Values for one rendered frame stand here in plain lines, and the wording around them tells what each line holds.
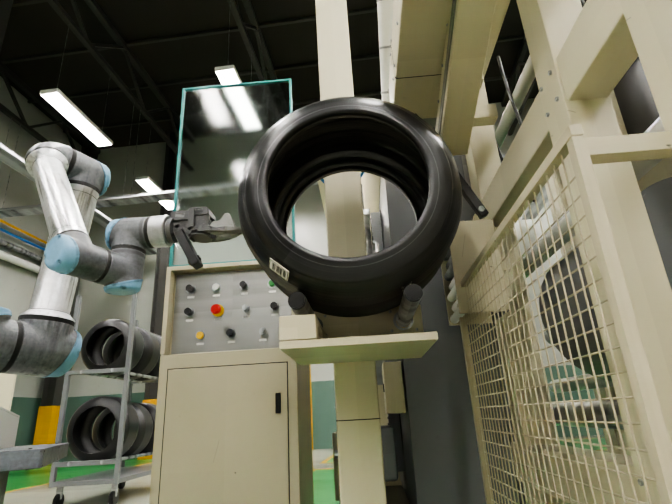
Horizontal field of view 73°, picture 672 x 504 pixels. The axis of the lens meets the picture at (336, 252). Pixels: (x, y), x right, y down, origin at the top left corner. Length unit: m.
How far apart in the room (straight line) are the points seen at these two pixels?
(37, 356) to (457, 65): 1.45
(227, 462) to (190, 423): 0.20
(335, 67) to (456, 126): 0.61
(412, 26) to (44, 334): 1.37
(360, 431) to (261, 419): 0.52
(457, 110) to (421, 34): 0.25
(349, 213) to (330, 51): 0.71
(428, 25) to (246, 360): 1.32
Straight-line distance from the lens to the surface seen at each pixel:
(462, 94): 1.47
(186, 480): 1.91
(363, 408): 1.43
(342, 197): 1.60
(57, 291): 1.63
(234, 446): 1.85
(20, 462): 1.28
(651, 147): 0.78
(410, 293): 1.10
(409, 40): 1.45
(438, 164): 1.20
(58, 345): 1.60
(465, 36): 1.38
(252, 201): 1.18
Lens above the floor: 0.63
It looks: 20 degrees up
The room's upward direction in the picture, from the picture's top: 3 degrees counter-clockwise
